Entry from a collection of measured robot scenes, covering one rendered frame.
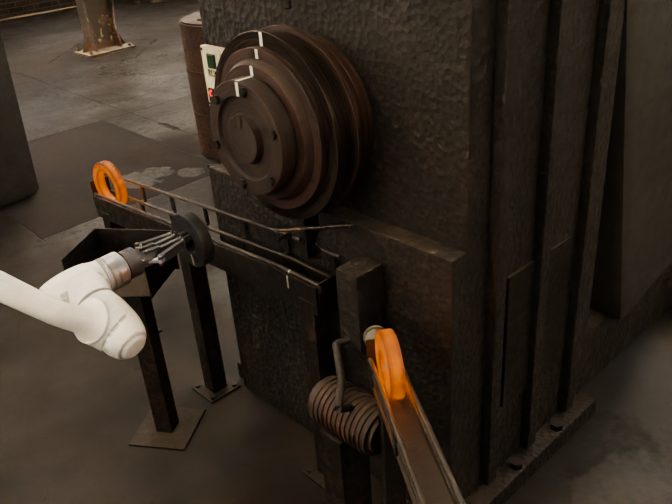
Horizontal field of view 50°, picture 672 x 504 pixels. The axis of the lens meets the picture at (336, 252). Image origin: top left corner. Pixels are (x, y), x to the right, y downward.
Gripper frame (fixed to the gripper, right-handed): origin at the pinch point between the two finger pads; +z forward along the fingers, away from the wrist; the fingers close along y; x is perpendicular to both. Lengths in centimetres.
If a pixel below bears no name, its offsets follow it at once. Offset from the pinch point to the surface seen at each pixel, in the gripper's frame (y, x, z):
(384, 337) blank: 65, -6, 4
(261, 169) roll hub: 21.4, 19.6, 10.9
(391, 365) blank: 70, -9, 1
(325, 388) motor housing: 44, -32, 3
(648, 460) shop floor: 94, -89, 84
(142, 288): -24.3, -23.6, -6.9
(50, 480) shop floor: -40, -82, -48
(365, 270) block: 44.0, -5.5, 20.4
